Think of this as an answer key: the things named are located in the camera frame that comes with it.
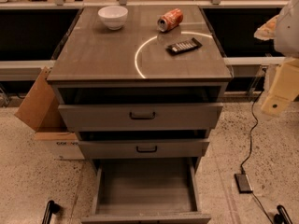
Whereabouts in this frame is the grey bottom drawer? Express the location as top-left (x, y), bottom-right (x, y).
top-left (81, 158), bottom-right (211, 224)

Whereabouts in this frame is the grey drawer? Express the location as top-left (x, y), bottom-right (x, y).
top-left (58, 103), bottom-right (222, 132)
top-left (78, 139), bottom-right (209, 160)
top-left (81, 158), bottom-right (211, 224)

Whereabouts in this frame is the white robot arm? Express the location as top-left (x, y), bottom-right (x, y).
top-left (254, 0), bottom-right (299, 117)

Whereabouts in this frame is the grey drawer cabinet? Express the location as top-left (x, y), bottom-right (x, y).
top-left (46, 5), bottom-right (234, 224)

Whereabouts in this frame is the grey top drawer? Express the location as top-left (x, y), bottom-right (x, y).
top-left (58, 103), bottom-right (222, 132)

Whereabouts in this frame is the grey middle drawer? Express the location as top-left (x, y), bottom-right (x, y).
top-left (78, 139), bottom-right (209, 160)

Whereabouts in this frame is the black snack bar packet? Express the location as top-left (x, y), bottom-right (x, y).
top-left (166, 37), bottom-right (202, 55)

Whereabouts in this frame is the black power adapter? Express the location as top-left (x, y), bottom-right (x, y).
top-left (235, 174), bottom-right (253, 193)

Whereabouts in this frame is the orange soda can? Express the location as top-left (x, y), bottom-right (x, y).
top-left (157, 8), bottom-right (183, 32)

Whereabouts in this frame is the white ceramic bowl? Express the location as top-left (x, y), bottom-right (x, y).
top-left (98, 6), bottom-right (128, 30)

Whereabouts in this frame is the cardboard box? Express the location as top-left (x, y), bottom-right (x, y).
top-left (15, 67), bottom-right (84, 160)

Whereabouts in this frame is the metal railing bracket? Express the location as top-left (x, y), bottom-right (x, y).
top-left (247, 64), bottom-right (268, 101)

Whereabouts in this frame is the black power cable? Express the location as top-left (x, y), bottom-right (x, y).
top-left (238, 90), bottom-right (275, 224)

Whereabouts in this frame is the black right base handle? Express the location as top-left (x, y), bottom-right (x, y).
top-left (274, 205), bottom-right (293, 224)

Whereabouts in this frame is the black base handle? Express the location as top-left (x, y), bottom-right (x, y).
top-left (274, 205), bottom-right (293, 224)
top-left (42, 200), bottom-right (61, 224)

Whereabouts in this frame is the black left base handle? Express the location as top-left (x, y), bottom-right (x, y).
top-left (42, 200), bottom-right (61, 224)

